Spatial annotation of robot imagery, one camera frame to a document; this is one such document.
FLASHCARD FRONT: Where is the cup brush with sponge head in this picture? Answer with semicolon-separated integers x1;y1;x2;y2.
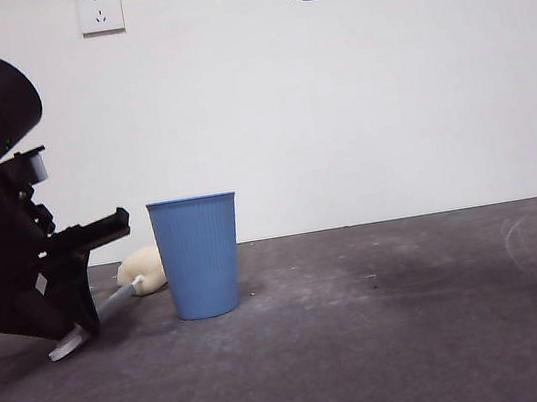
34;243;178;364

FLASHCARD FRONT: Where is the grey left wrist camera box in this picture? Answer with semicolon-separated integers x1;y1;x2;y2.
13;146;51;189

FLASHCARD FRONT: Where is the white wall power outlet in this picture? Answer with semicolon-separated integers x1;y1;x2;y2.
76;0;127;39

